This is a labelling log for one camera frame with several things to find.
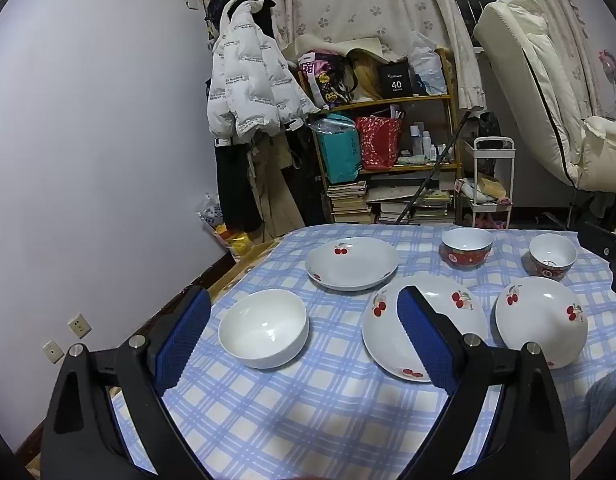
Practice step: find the white bowl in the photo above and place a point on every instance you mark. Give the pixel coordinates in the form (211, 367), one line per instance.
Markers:
(263, 330)

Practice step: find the cream recliner chair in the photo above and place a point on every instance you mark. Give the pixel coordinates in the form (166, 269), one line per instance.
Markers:
(533, 85)

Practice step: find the beige trousers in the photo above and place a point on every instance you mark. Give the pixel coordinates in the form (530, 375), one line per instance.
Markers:
(278, 195)

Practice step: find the brown patterned blanket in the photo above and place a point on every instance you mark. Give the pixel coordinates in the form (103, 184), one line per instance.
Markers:
(238, 272)

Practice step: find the red patterned bowl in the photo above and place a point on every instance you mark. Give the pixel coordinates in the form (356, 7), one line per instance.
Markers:
(553, 252)
(465, 257)

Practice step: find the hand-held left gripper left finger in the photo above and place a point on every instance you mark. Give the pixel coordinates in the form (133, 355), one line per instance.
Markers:
(183, 340)

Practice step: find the stack of books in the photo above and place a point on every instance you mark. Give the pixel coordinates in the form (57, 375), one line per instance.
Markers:
(348, 205)

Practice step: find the dark long pole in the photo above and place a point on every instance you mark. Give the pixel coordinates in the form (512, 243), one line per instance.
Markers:
(433, 167)

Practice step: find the white plastic bag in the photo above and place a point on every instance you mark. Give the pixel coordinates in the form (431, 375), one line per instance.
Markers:
(428, 70)

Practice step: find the colourful printed bag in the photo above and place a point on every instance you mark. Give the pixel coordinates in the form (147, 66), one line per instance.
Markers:
(323, 80)

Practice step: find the wall socket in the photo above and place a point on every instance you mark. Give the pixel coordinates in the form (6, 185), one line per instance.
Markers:
(80, 326)

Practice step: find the wooden shelf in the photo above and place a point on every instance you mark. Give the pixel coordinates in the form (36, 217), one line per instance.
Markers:
(378, 102)

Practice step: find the black trousers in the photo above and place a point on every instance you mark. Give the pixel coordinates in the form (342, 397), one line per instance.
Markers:
(233, 185)

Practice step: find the white trolley cart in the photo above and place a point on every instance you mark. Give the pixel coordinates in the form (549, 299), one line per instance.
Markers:
(493, 142)

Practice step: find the red patterned bag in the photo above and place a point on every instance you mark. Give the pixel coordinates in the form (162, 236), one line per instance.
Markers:
(378, 142)

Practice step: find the teal bag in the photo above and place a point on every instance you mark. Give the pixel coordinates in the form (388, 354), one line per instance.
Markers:
(340, 152)

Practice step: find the white puffer jacket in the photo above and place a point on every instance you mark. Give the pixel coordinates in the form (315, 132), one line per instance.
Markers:
(248, 75)

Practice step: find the blue fleece cloth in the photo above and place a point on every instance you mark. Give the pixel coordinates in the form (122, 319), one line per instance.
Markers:
(608, 400)

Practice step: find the dark hanging garment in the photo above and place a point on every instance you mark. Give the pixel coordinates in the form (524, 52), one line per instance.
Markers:
(220, 2)

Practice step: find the clear plastic bag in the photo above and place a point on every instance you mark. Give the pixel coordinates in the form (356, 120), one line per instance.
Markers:
(238, 245)

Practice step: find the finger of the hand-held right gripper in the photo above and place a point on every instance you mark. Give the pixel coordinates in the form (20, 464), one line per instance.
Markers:
(600, 242)

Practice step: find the white cherry print plate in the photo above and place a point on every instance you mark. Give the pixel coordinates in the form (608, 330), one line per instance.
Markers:
(353, 265)
(538, 320)
(383, 340)

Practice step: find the black box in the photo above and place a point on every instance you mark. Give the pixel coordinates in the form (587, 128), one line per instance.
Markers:
(397, 82)

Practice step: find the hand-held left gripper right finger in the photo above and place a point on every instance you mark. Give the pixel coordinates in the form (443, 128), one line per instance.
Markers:
(425, 340)

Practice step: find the white bottle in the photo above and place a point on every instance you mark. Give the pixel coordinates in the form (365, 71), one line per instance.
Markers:
(427, 145)
(416, 141)

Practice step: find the cream floral curtain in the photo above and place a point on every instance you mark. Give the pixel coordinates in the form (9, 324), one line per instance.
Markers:
(578, 25)
(363, 5)

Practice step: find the blue checked bedsheet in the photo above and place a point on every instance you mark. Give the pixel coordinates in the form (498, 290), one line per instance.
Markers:
(288, 410)

